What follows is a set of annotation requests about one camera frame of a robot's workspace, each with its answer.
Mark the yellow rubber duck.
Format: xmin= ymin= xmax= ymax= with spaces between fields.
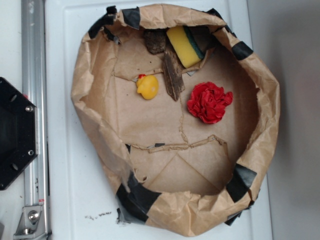
xmin=136 ymin=74 xmax=159 ymax=100

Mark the long brown wood piece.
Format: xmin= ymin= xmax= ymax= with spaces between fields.
xmin=163 ymin=49 xmax=185 ymax=101

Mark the white tray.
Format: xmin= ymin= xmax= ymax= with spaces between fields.
xmin=45 ymin=0 xmax=273 ymax=240

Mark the metal corner bracket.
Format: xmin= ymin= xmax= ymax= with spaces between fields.
xmin=13 ymin=205 xmax=46 ymax=240

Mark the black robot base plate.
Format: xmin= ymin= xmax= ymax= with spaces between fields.
xmin=0 ymin=77 xmax=38 ymax=191

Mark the aluminium extrusion rail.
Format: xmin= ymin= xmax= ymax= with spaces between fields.
xmin=21 ymin=0 xmax=52 ymax=240

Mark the red crumpled paper flower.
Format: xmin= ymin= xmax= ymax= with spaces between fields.
xmin=187 ymin=82 xmax=234 ymax=124

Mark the yellow green sponge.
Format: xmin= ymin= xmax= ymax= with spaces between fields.
xmin=166 ymin=25 xmax=205 ymax=69

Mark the brown paper bag bin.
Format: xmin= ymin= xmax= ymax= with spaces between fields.
xmin=71 ymin=4 xmax=280 ymax=237

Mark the dark brown bark chunk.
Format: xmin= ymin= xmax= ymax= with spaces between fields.
xmin=143 ymin=29 xmax=167 ymax=55

